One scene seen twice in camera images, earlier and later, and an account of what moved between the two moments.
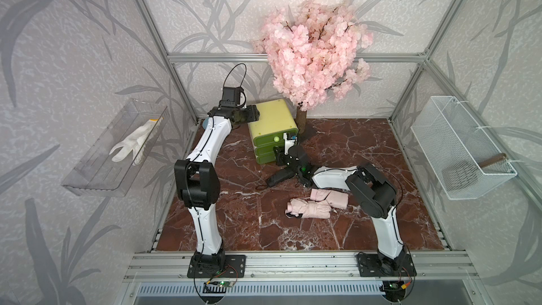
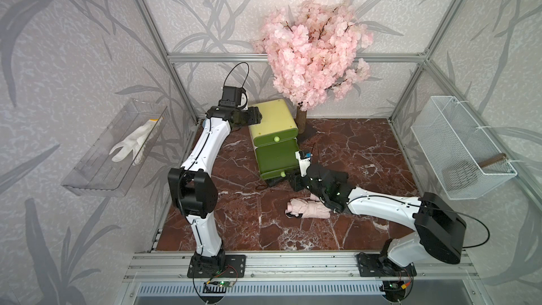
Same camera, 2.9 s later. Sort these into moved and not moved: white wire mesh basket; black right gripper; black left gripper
Moved: black right gripper
Not moved: white wire mesh basket; black left gripper
